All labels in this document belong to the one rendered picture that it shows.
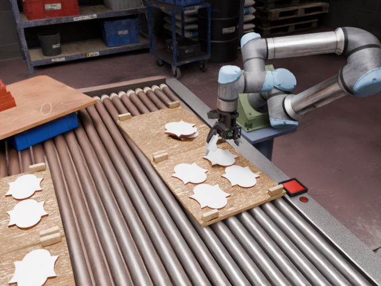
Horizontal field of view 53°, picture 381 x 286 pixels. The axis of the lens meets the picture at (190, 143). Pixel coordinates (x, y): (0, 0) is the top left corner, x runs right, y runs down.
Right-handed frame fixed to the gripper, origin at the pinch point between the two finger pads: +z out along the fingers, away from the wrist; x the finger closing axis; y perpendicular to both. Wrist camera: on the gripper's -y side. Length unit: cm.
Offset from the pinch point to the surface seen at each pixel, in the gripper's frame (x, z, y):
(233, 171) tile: -1.1, 2.8, 11.0
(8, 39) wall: -48, 88, -485
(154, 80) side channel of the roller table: 9, 6, -89
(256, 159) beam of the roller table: 14.2, 5.9, 5.2
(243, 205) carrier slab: -8.5, 3.0, 28.3
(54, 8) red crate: 12, 38, -421
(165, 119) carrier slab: -5.4, 5.7, -42.2
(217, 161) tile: -3.4, 2.6, 2.8
